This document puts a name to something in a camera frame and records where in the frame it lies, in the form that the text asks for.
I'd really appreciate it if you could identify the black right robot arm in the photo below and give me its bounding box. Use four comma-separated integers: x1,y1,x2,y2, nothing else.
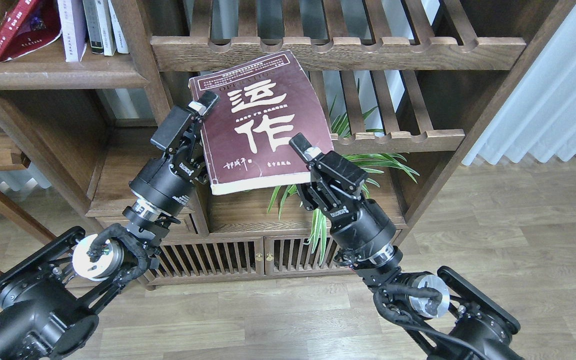
289,133,521,360

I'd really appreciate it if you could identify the grey upright book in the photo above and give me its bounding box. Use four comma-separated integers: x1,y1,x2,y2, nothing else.
82,0,105,55

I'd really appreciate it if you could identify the white upright book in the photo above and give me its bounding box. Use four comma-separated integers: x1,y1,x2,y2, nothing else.
94,0,117,57
109,0,130,54

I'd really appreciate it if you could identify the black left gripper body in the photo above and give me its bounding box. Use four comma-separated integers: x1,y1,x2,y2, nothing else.
129,105,209,217

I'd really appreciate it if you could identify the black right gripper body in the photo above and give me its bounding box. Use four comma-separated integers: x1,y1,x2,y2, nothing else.
297,150,396,264

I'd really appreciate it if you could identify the white pleated curtain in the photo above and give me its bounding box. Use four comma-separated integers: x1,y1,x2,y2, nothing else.
462,5,576,166

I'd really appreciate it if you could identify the white upright book right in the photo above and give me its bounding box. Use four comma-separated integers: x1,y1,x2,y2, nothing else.
109,0,130,54

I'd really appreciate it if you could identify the dark wooden bookshelf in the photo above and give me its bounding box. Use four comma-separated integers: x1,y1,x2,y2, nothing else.
0,0,576,291

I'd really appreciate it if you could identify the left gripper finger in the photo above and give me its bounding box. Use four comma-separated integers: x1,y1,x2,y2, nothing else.
188,90,220,118

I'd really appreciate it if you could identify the red textbook with photos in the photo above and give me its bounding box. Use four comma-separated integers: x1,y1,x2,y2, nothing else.
0,0,62,62

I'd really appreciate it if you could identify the white lavender paperback book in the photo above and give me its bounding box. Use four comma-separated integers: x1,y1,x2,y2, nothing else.
57,0,87,63

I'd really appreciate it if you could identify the dark red Chinese book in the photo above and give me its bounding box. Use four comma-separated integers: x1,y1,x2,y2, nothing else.
189,50,334,196

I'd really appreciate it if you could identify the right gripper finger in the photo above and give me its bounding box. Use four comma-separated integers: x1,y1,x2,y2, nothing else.
288,132,324,163

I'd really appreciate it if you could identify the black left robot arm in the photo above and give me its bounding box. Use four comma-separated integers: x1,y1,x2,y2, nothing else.
0,91,219,360

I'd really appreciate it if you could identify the green spider plant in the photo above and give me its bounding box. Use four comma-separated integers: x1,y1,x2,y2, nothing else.
267,80,420,265

